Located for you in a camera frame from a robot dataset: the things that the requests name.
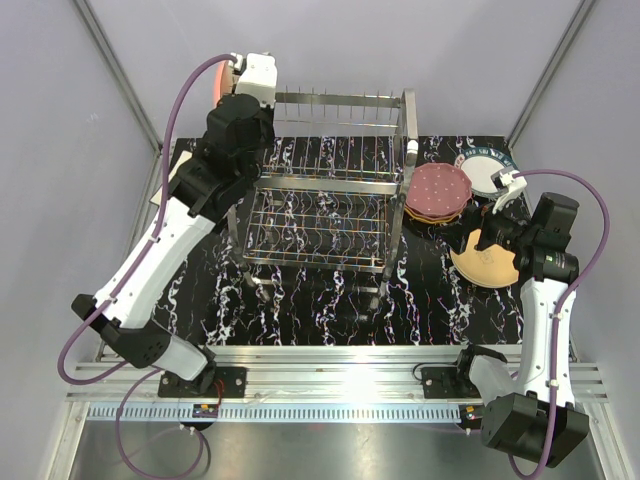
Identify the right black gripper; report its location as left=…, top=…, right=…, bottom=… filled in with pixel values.
left=435, top=192, right=537, bottom=256

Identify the yellow dotted plate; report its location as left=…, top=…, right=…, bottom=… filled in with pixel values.
left=404, top=206, right=462, bottom=225

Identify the pink dotted plate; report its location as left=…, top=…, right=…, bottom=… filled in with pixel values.
left=406, top=163, right=472, bottom=218

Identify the pink round plate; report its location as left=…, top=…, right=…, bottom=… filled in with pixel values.
left=213, top=61, right=234, bottom=107

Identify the beige tan round plate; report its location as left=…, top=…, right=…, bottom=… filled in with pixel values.
left=450, top=229, right=519, bottom=288

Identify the teal-rimmed lettered plate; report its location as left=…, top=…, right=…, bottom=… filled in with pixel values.
left=454, top=147, right=517, bottom=199

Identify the square black-rimmed plate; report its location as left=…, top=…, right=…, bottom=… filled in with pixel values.
left=149, top=151, right=192, bottom=206

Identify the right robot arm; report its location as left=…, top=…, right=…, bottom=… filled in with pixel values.
left=452, top=192, right=589, bottom=474

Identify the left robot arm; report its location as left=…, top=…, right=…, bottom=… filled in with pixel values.
left=71, top=94, right=275, bottom=397

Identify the stainless steel dish rack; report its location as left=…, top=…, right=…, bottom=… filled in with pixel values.
left=229, top=89, right=419, bottom=309

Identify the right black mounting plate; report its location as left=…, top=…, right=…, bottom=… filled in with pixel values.
left=420, top=366, right=480, bottom=400

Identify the black mounting plate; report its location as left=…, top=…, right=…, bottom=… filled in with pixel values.
left=157, top=366, right=248, bottom=399
left=420, top=366, right=480, bottom=400

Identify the right small circuit board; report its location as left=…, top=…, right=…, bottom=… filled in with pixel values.
left=460, top=405, right=485, bottom=429

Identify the small circuit board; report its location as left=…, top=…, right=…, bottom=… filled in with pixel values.
left=192, top=403, right=219, bottom=419
left=460, top=405, right=485, bottom=429

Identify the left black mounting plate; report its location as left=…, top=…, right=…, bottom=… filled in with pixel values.
left=157, top=366, right=248, bottom=399

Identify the left small circuit board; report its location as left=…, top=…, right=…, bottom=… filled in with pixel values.
left=192, top=403, right=219, bottom=419

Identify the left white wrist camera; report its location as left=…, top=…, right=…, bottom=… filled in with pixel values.
left=232, top=53, right=278, bottom=109

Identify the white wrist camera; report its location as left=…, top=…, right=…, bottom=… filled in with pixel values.
left=232, top=53, right=278, bottom=109
left=491, top=167, right=527, bottom=215

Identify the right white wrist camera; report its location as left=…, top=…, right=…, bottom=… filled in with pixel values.
left=491, top=167, right=527, bottom=215

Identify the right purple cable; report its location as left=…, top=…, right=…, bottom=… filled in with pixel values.
left=414, top=168, right=611, bottom=480

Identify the purple cable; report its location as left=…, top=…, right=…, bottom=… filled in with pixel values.
left=414, top=168, right=611, bottom=480
left=57, top=53, right=239, bottom=479

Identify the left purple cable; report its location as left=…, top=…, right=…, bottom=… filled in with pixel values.
left=57, top=53, right=239, bottom=479

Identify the left aluminium frame post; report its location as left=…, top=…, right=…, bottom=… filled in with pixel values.
left=69, top=0, right=163, bottom=156

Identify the aluminium frame post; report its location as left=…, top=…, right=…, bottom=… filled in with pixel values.
left=69, top=0, right=163, bottom=156
left=507, top=0, right=598, bottom=150

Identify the right aluminium frame post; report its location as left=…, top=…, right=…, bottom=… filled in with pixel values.
left=507, top=0, right=598, bottom=150

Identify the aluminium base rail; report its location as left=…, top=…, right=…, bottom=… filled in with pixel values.
left=64, top=344, right=609, bottom=424

